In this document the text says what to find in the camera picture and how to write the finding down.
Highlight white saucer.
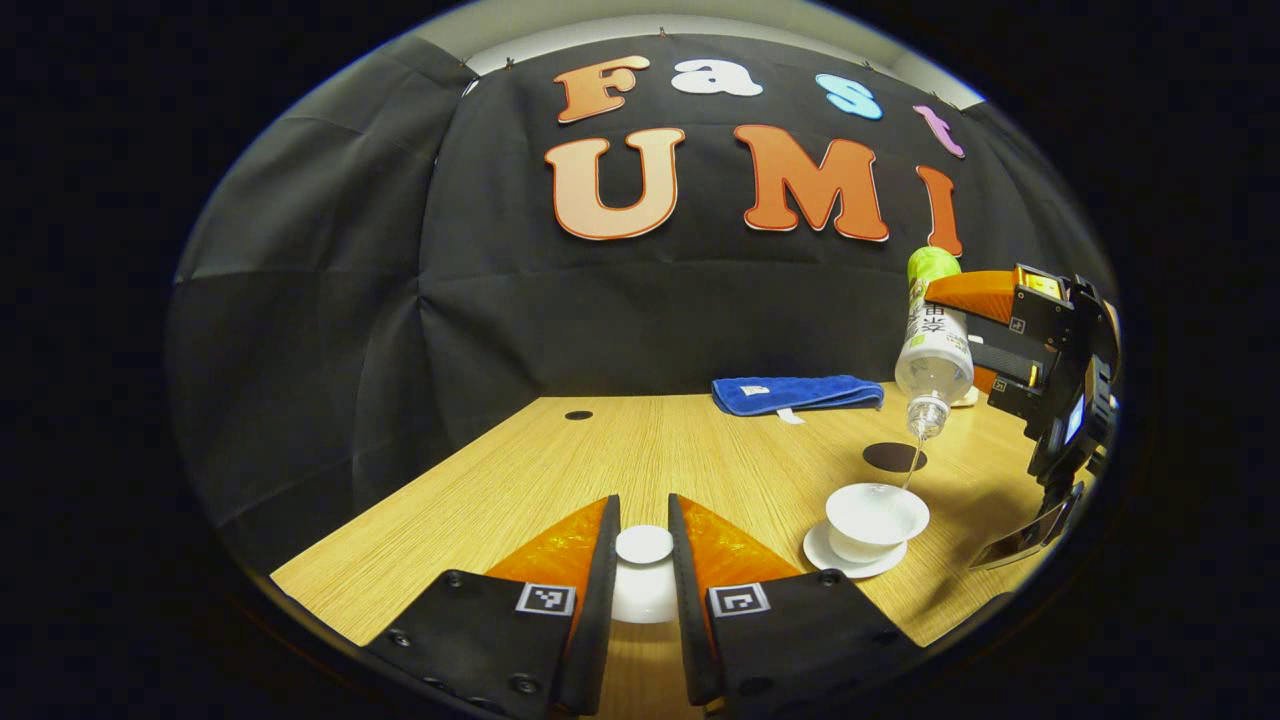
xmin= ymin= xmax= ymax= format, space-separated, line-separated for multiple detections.
xmin=803 ymin=520 xmax=909 ymax=580

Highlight dark round coaster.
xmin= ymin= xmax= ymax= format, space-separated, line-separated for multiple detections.
xmin=863 ymin=442 xmax=928 ymax=473

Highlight white teacup lid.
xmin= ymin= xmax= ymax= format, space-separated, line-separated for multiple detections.
xmin=612 ymin=525 xmax=679 ymax=625

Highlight clear water bottle white label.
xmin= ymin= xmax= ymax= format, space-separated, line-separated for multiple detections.
xmin=894 ymin=247 xmax=975 ymax=442

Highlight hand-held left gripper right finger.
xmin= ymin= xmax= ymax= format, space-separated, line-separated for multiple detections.
xmin=668 ymin=493 xmax=921 ymax=716

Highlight blue towel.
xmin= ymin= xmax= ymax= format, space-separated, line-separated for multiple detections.
xmin=712 ymin=375 xmax=885 ymax=425

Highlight black backdrop cloth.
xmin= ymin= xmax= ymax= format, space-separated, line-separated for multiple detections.
xmin=165 ymin=30 xmax=1116 ymax=571

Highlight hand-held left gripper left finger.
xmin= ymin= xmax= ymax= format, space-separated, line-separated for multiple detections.
xmin=365 ymin=495 xmax=621 ymax=716

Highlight white teacup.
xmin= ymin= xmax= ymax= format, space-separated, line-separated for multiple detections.
xmin=826 ymin=483 xmax=930 ymax=564

